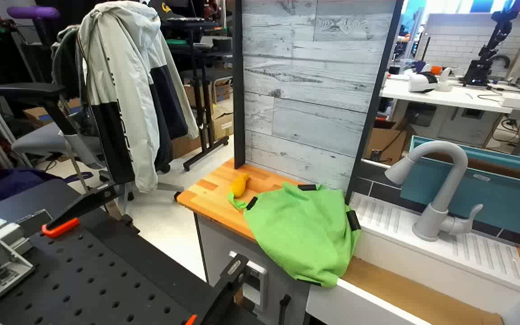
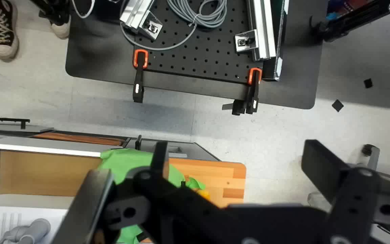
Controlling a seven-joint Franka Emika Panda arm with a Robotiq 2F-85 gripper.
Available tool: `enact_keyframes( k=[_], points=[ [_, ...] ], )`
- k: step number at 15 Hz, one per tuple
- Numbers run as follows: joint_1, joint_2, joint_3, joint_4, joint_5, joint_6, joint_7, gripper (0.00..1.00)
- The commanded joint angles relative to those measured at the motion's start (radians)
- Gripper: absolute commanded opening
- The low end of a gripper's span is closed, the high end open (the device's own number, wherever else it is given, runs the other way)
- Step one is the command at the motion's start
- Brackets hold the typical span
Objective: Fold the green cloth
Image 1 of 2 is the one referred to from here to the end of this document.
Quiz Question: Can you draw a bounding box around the teal storage bin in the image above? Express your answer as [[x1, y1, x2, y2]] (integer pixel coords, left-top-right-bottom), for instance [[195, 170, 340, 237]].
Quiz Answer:
[[399, 134, 520, 241]]

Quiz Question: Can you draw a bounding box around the white desk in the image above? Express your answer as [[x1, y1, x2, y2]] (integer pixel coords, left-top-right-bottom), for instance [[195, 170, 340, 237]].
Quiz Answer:
[[380, 73, 520, 118]]

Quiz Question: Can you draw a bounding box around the black standing desk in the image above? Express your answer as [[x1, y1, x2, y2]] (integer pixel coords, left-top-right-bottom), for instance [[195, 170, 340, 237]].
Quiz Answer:
[[166, 0, 239, 174]]

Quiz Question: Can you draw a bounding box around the grey sink faucet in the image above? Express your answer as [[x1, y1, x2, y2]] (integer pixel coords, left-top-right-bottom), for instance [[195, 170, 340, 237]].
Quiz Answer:
[[383, 140, 486, 244]]

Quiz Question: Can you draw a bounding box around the white and black jacket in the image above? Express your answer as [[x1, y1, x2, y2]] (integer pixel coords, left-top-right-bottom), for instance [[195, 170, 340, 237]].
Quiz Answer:
[[78, 0, 201, 195]]

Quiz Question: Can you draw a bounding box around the black perforated board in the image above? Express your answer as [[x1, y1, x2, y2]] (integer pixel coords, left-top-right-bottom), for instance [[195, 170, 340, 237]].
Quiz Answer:
[[0, 179, 226, 325]]

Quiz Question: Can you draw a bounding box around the purple padded bar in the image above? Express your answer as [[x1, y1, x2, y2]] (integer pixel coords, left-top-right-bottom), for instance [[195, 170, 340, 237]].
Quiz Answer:
[[6, 4, 62, 22]]

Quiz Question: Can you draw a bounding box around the orange handled black clamp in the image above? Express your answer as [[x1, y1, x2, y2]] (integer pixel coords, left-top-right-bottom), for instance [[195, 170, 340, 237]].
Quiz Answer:
[[38, 185, 121, 241]]

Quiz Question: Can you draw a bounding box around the white cabinet under counter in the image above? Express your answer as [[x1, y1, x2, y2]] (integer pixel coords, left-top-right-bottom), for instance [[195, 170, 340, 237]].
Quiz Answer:
[[195, 214, 311, 325]]

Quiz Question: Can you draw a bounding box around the green microfibre cloth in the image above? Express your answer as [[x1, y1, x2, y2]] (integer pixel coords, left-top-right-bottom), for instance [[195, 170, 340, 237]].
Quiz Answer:
[[228, 183, 363, 289]]

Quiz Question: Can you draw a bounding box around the wooden board in sink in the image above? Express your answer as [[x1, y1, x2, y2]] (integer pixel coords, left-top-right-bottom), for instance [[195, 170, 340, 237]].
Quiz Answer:
[[340, 257, 506, 325]]

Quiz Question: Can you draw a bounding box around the white device on desk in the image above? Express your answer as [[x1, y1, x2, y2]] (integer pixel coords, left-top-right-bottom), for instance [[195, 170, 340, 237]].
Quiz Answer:
[[407, 67, 455, 96]]

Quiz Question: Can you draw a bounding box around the yellow toy banana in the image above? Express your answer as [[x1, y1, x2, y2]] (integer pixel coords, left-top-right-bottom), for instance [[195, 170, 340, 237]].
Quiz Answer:
[[230, 172, 251, 199]]

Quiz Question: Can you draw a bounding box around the black clamp with orange tip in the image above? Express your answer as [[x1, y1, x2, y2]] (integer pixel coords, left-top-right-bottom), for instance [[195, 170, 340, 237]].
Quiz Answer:
[[185, 251, 253, 325]]

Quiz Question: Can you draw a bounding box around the black office chair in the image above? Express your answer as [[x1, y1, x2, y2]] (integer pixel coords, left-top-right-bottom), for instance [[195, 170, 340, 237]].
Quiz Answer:
[[0, 24, 177, 195]]

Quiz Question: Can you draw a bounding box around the grey wood backdrop panel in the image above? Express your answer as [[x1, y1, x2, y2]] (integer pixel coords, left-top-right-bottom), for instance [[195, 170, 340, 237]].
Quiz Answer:
[[233, 0, 405, 197]]

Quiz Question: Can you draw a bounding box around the brown cardboard box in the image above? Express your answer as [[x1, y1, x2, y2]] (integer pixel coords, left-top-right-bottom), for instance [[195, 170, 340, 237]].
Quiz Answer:
[[363, 125, 408, 167]]

